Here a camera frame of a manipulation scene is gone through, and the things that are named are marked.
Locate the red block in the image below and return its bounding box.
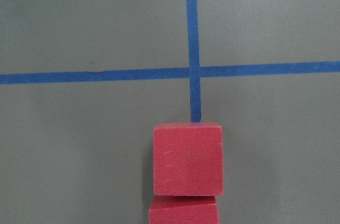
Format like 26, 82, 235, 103
153, 123, 224, 196
148, 195, 219, 224

